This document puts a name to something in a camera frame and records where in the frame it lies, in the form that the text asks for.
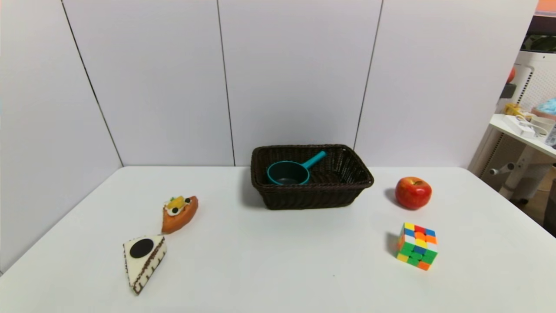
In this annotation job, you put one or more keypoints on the orange ball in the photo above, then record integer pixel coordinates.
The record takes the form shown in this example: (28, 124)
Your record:
(512, 74)

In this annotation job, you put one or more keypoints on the teal toy saucepan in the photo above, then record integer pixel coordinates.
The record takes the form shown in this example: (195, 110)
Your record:
(289, 173)

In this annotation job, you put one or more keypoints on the green plant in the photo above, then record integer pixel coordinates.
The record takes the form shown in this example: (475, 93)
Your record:
(541, 42)

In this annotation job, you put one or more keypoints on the brown wicker basket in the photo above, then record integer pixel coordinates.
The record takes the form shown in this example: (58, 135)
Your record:
(304, 198)

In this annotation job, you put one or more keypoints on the orange cake slice fruit topping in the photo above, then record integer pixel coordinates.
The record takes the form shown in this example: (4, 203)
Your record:
(178, 217)

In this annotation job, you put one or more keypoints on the white side desk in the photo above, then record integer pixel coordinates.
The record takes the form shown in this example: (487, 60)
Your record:
(521, 174)

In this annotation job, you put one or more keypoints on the white cake slice chocolate disc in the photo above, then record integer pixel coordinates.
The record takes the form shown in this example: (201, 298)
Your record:
(143, 261)

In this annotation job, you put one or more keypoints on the colourful puzzle cube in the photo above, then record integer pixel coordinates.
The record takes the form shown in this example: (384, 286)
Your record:
(417, 248)

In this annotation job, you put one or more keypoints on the yellow small object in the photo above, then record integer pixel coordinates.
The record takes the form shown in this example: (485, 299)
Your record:
(514, 109)

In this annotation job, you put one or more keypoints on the red apple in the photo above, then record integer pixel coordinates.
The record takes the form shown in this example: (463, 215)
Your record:
(412, 193)

